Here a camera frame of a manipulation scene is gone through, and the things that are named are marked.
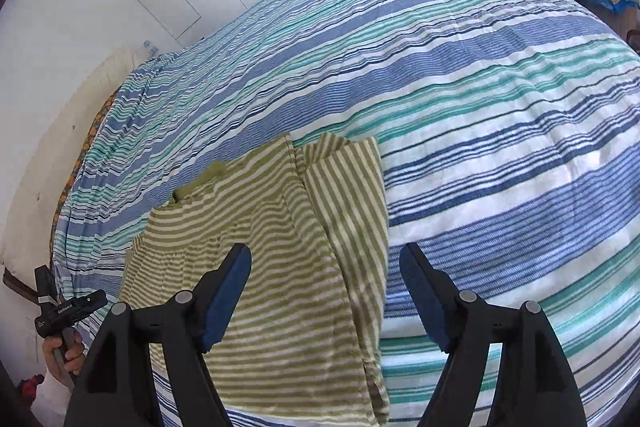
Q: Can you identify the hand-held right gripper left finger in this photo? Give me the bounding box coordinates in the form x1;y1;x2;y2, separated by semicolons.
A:
65;242;253;427

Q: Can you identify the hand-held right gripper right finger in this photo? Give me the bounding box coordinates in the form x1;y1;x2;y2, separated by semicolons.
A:
398;242;587;427

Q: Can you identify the green striped cardigan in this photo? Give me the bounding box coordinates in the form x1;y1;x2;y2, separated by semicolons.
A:
119;132;391;427

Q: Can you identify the person's left hand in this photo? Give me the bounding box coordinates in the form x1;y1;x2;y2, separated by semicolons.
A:
42;329;87;379

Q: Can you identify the small red object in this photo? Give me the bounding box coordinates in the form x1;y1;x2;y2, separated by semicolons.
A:
19;373;47;402

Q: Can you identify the cream padded headboard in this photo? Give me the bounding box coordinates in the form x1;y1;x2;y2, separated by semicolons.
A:
0;47;146;288

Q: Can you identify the orange floral bed sheet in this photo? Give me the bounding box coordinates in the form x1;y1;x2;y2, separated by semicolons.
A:
52;89;120;228

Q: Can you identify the blue green striped blanket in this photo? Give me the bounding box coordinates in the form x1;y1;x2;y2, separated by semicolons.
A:
50;0;640;427

